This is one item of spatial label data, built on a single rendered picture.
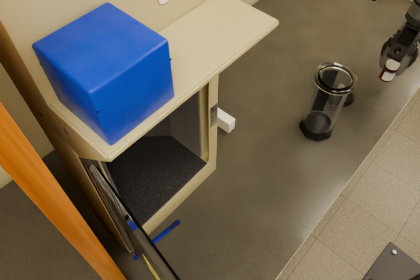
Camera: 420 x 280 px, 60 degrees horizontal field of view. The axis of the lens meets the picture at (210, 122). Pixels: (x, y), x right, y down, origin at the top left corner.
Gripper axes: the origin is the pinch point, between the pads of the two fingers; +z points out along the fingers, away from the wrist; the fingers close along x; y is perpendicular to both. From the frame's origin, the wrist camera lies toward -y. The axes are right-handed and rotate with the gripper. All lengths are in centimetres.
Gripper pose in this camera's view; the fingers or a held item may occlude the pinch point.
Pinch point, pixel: (389, 70)
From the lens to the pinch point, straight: 132.2
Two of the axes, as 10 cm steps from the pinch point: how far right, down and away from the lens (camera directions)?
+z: 0.0, 6.0, 8.0
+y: 6.3, -6.2, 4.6
